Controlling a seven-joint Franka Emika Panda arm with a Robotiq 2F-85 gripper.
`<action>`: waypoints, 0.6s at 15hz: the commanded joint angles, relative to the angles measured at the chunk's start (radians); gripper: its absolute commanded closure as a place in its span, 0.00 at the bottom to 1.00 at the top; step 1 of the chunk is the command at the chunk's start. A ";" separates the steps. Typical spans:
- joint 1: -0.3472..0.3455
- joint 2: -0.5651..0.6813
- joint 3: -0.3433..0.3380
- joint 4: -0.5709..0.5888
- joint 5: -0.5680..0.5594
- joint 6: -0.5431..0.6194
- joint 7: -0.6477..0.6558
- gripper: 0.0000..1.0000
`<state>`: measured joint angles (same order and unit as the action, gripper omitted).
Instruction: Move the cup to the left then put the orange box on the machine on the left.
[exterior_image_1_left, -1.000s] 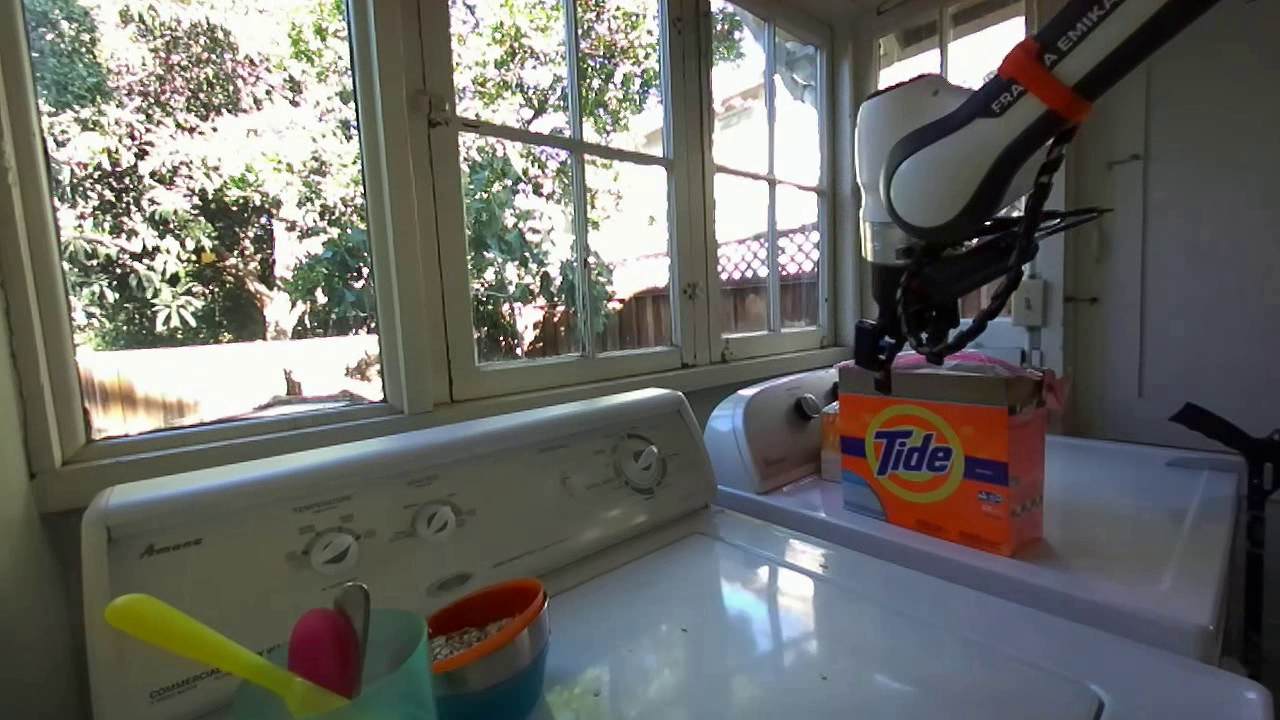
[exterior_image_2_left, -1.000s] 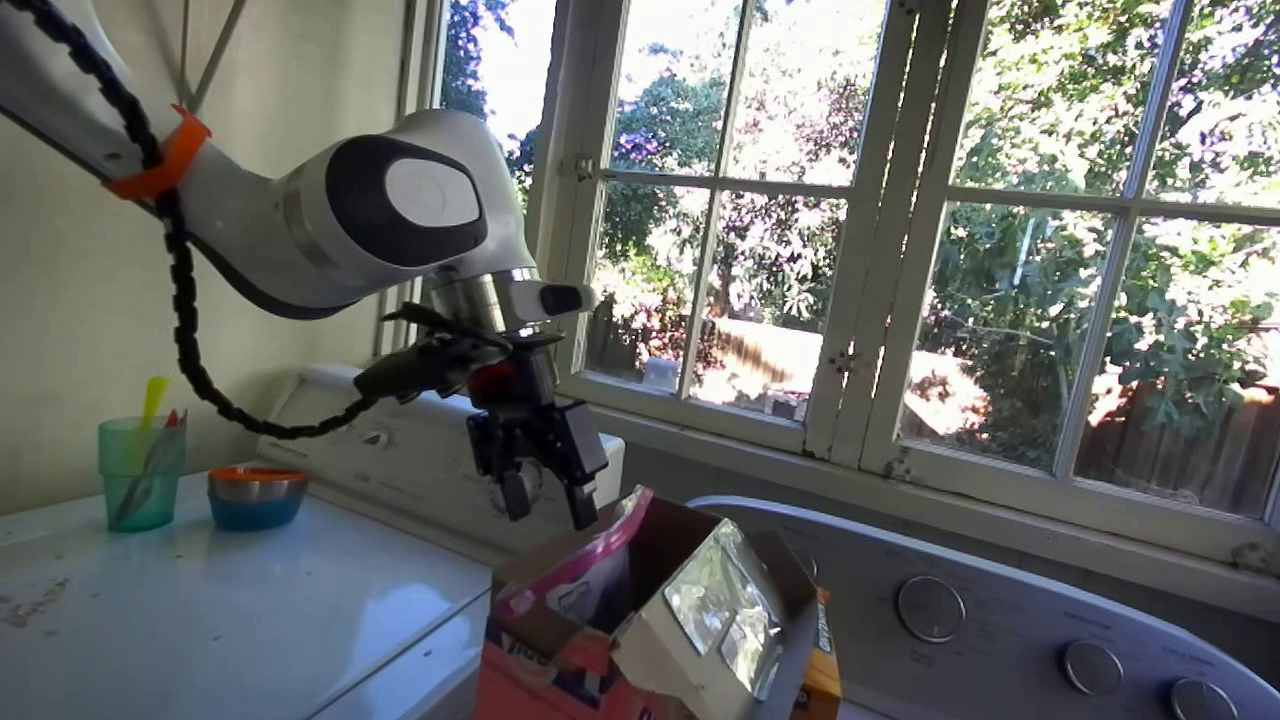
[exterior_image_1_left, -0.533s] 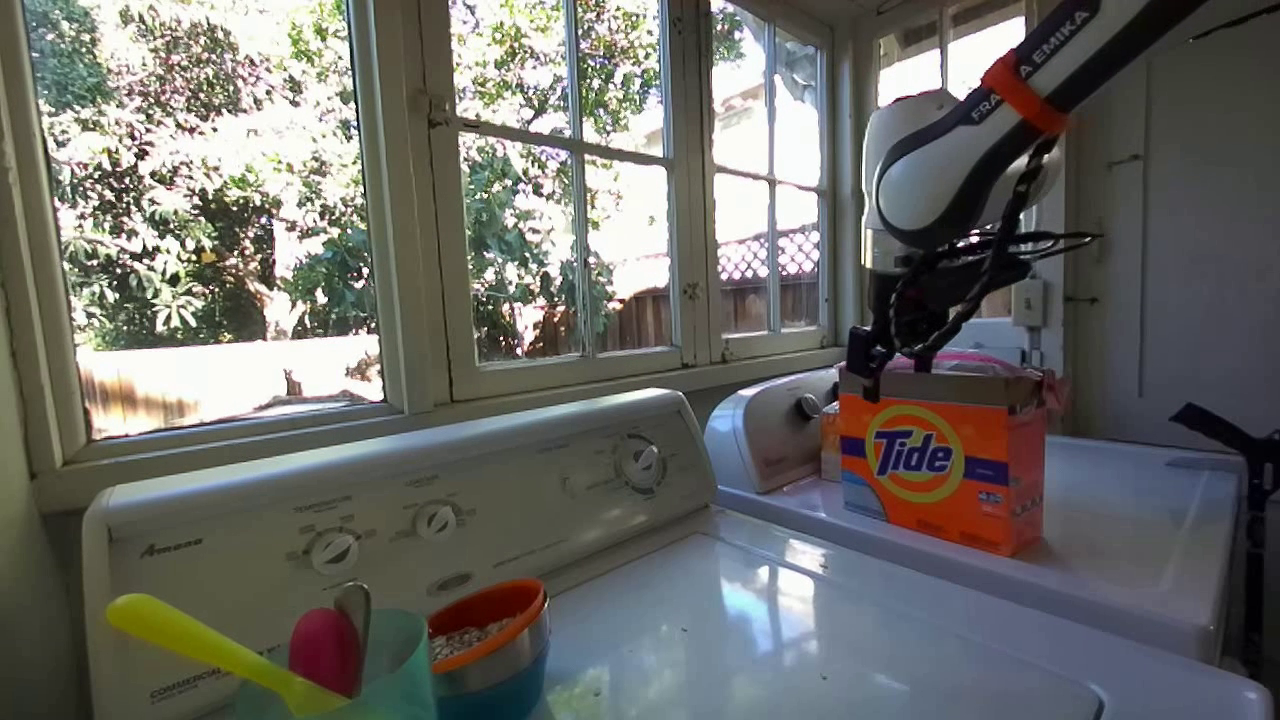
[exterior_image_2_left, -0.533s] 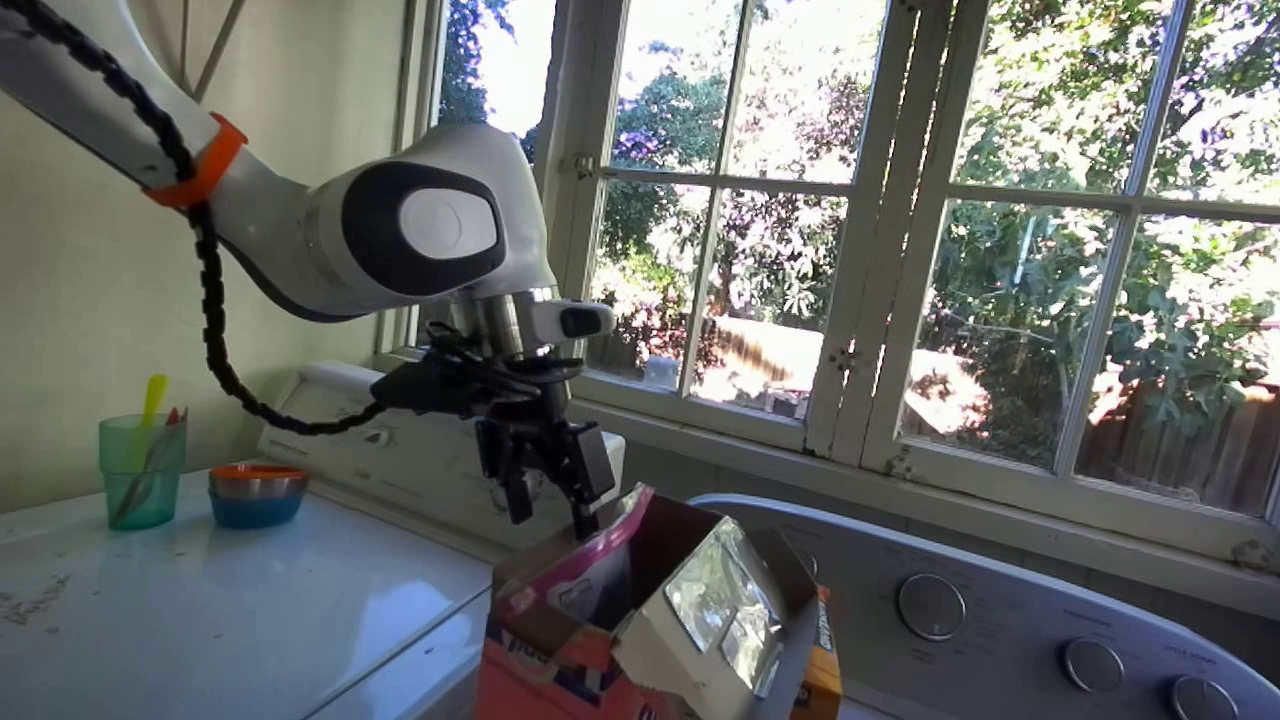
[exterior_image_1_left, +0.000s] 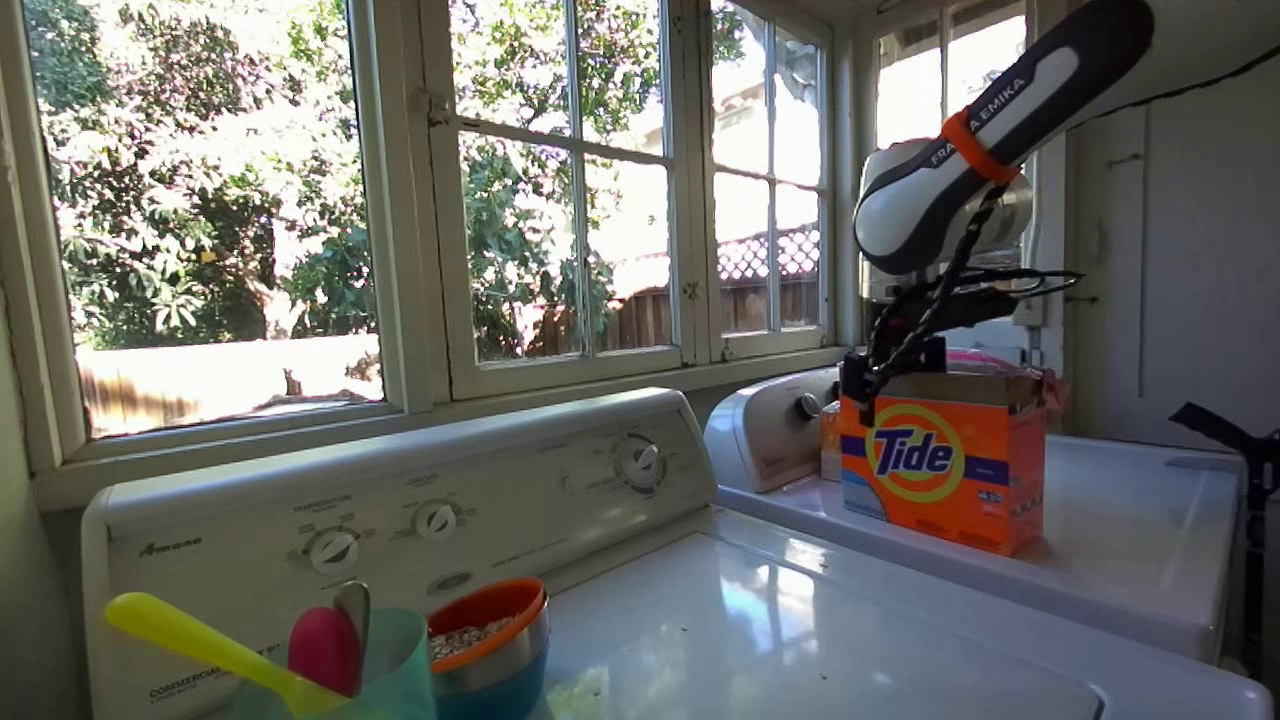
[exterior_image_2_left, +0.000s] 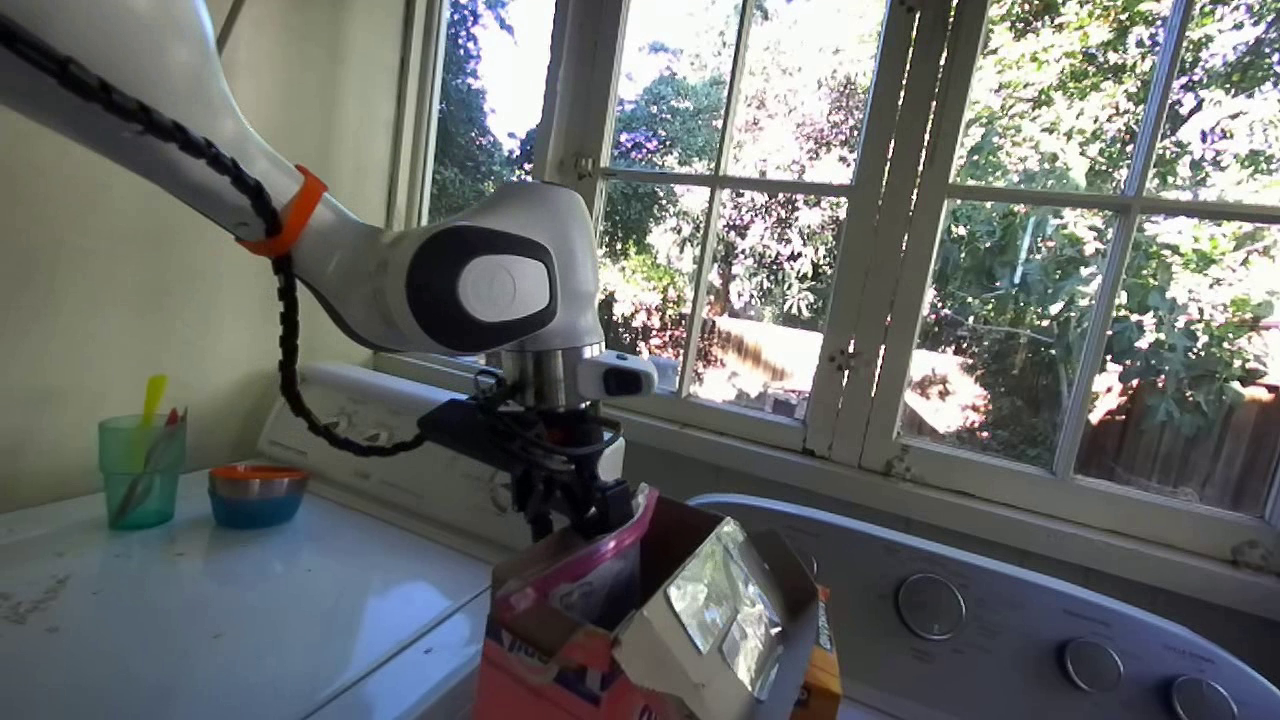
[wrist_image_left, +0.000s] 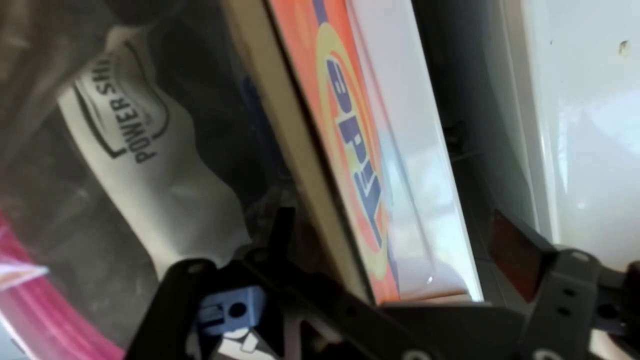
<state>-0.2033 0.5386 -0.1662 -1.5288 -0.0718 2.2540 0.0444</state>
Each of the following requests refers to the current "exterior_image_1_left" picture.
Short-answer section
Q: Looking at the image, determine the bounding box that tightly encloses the orange and blue bowl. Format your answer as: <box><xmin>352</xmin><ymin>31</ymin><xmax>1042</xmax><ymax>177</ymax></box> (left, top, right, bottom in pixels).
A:
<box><xmin>422</xmin><ymin>573</ymin><xmax>550</xmax><ymax>720</ymax></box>

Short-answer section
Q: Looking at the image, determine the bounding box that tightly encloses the orange cable strap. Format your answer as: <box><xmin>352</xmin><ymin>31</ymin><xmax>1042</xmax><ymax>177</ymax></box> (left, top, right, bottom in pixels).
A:
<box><xmin>934</xmin><ymin>109</ymin><xmax>1025</xmax><ymax>191</ymax></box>

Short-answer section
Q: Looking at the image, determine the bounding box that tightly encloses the white panel door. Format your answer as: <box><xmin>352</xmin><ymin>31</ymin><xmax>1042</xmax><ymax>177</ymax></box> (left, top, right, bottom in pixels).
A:
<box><xmin>1072</xmin><ymin>0</ymin><xmax>1280</xmax><ymax>450</ymax></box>

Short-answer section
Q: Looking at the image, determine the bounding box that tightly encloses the white machine with rounded panel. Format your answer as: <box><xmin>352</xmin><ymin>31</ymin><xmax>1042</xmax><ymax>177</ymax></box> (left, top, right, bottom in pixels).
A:
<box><xmin>698</xmin><ymin>363</ymin><xmax>1252</xmax><ymax>664</ymax></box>

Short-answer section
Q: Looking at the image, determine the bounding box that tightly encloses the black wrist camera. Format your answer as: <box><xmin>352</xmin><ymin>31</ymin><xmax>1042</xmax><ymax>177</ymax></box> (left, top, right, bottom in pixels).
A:
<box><xmin>917</xmin><ymin>278</ymin><xmax>1028</xmax><ymax>335</ymax></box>

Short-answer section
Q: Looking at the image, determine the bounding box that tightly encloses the white machine with angular panel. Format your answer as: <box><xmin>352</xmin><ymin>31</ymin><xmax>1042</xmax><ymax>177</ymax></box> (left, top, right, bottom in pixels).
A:
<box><xmin>76</xmin><ymin>385</ymin><xmax>1277</xmax><ymax>720</ymax></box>

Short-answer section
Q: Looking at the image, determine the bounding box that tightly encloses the small white dial knob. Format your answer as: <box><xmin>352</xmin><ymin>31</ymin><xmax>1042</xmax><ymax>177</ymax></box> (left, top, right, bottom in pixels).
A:
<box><xmin>412</xmin><ymin>497</ymin><xmax>468</xmax><ymax>549</ymax></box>
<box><xmin>304</xmin><ymin>525</ymin><xmax>366</xmax><ymax>579</ymax></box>

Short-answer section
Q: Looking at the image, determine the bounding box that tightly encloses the white wall outlet box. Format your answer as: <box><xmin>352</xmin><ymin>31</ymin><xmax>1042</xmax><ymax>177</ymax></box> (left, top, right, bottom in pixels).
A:
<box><xmin>1011</xmin><ymin>274</ymin><xmax>1051</xmax><ymax>331</ymax></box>

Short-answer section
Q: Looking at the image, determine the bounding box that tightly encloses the black tripod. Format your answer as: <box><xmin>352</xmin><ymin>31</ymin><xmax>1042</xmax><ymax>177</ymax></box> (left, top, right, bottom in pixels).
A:
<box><xmin>1168</xmin><ymin>394</ymin><xmax>1280</xmax><ymax>671</ymax></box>

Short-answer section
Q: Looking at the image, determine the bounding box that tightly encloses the large white dial knob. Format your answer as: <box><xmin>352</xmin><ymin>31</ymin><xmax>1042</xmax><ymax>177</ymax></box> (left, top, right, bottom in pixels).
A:
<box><xmin>612</xmin><ymin>433</ymin><xmax>673</xmax><ymax>497</ymax></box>

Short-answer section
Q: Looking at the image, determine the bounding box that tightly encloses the orange Tide detergent box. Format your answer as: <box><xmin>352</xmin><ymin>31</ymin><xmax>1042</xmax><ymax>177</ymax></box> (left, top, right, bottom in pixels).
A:
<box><xmin>836</xmin><ymin>363</ymin><xmax>1055</xmax><ymax>558</ymax></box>

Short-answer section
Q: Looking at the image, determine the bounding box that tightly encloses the white framed single pane window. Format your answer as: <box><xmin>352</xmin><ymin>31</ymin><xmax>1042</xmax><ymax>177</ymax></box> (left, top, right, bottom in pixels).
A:
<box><xmin>0</xmin><ymin>0</ymin><xmax>452</xmax><ymax>470</ymax></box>

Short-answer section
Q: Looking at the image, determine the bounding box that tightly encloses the pink plastic bag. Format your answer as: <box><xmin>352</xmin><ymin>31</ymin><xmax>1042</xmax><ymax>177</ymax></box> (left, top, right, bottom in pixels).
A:
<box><xmin>934</xmin><ymin>349</ymin><xmax>1033</xmax><ymax>378</ymax></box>

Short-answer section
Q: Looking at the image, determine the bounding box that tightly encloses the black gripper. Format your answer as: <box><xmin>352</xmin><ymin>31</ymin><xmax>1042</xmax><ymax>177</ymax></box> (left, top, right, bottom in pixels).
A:
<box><xmin>836</xmin><ymin>292</ymin><xmax>943</xmax><ymax>429</ymax></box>

